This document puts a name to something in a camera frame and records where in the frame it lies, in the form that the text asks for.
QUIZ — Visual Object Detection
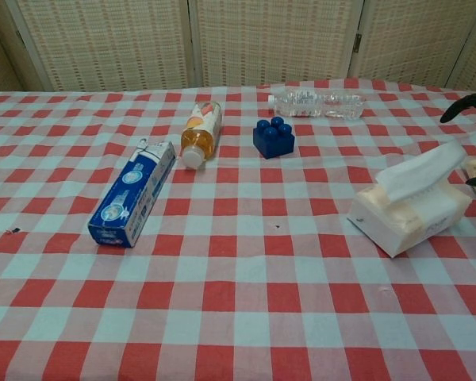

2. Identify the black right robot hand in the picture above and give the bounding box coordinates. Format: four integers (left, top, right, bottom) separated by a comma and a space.
440, 93, 476, 188

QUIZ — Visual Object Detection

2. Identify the white tissue sheet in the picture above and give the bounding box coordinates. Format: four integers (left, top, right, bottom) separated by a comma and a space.
375, 141, 466, 203

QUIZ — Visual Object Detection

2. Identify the white soft tissue pack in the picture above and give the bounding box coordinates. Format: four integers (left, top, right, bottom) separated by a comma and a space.
347, 176, 473, 260

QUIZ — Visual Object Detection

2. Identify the clear plastic water bottle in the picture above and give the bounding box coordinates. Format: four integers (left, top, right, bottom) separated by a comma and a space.
268, 89, 366, 120

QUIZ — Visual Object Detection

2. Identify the blue toy building block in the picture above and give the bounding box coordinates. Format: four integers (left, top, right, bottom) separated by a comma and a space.
252, 116, 296, 160

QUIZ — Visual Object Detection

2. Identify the beige woven folding screen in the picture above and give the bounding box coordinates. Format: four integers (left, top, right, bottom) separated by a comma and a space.
0, 0, 476, 97

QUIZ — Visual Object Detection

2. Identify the orange juice bottle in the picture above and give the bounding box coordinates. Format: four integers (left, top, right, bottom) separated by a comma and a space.
180, 100, 223, 170

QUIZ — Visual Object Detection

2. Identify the red white checkered tablecloth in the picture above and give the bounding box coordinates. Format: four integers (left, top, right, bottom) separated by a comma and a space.
0, 78, 476, 381

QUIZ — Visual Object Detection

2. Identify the blue toothpaste box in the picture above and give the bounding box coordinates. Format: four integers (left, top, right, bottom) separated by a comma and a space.
87, 137, 177, 248

